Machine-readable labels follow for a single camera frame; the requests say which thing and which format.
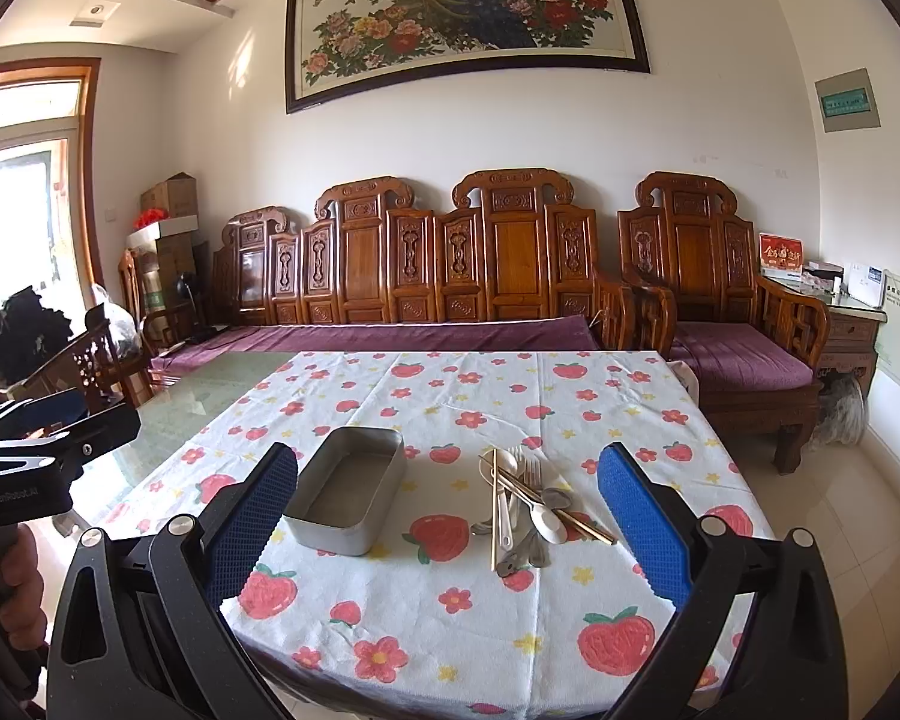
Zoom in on metal rectangular tray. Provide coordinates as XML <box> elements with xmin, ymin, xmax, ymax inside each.
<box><xmin>284</xmin><ymin>426</ymin><xmax>406</xmax><ymax>557</ymax></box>

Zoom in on large cream serving spoon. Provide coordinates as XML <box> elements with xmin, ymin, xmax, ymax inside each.
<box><xmin>479</xmin><ymin>447</ymin><xmax>515</xmax><ymax>551</ymax></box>

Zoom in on red greeting card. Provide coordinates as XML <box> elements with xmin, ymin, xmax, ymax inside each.
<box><xmin>758</xmin><ymin>232</ymin><xmax>803</xmax><ymax>278</ymax></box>

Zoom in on carved wooden armchair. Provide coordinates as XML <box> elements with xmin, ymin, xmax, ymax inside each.
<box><xmin>617</xmin><ymin>171</ymin><xmax>829</xmax><ymax>475</ymax></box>

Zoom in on stacked cardboard boxes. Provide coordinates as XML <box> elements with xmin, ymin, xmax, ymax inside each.
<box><xmin>126</xmin><ymin>172</ymin><xmax>199</xmax><ymax>314</ymax></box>

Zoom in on grey wall electrical panel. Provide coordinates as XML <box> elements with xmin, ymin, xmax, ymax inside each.
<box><xmin>814</xmin><ymin>68</ymin><xmax>881</xmax><ymax>133</ymax></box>

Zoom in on strawberry flower tablecloth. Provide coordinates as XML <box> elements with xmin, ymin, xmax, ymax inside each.
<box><xmin>107</xmin><ymin>351</ymin><xmax>769</xmax><ymax>718</ymax></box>

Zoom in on carved wooden long sofa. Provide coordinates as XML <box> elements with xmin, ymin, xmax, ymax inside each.
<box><xmin>144</xmin><ymin>167</ymin><xmax>676</xmax><ymax>379</ymax></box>

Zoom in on framed peacock painting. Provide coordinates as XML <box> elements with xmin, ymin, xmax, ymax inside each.
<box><xmin>284</xmin><ymin>0</ymin><xmax>650</xmax><ymax>112</ymax></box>

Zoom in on dark wooden chair left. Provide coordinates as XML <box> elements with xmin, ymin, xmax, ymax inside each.
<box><xmin>0</xmin><ymin>284</ymin><xmax>157</xmax><ymax>405</ymax></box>

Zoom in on wooden side table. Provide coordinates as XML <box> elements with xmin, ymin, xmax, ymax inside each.
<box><xmin>770</xmin><ymin>278</ymin><xmax>886</xmax><ymax>398</ymax></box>

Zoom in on person's left hand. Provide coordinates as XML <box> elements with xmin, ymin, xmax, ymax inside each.
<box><xmin>0</xmin><ymin>523</ymin><xmax>46</xmax><ymax>652</ymax></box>

